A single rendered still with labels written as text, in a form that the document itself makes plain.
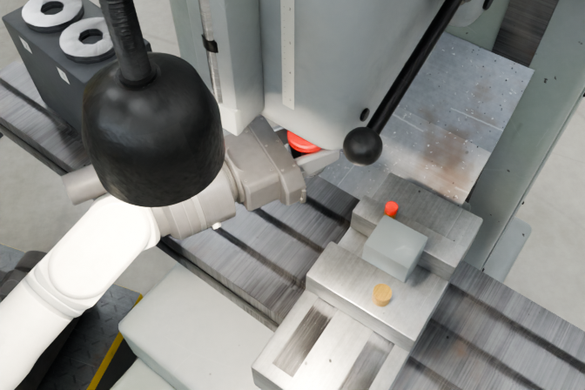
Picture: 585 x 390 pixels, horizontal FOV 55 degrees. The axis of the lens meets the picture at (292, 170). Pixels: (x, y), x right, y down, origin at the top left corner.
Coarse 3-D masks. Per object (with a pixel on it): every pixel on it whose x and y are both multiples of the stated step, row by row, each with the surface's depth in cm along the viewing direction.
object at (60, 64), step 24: (48, 0) 88; (72, 0) 88; (24, 24) 86; (48, 24) 84; (72, 24) 84; (96, 24) 84; (24, 48) 89; (48, 48) 83; (72, 48) 81; (96, 48) 81; (48, 72) 88; (72, 72) 80; (48, 96) 97; (72, 96) 86; (72, 120) 96
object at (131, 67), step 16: (112, 0) 23; (128, 0) 23; (112, 16) 23; (128, 16) 24; (112, 32) 24; (128, 32) 24; (128, 48) 25; (144, 48) 26; (128, 64) 26; (144, 64) 26
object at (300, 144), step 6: (288, 132) 65; (288, 138) 65; (294, 138) 65; (300, 138) 65; (294, 144) 64; (300, 144) 64; (306, 144) 64; (312, 144) 64; (300, 150) 65; (306, 150) 64; (312, 150) 64; (318, 150) 65
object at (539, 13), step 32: (512, 0) 79; (544, 0) 76; (576, 0) 74; (448, 32) 90; (480, 32) 86; (512, 32) 82; (544, 32) 80; (576, 32) 77; (544, 64) 83; (576, 64) 80; (544, 96) 87; (576, 96) 85; (512, 128) 95; (544, 128) 91; (512, 160) 99; (544, 160) 108; (480, 192) 110; (512, 192) 105; (480, 256) 124
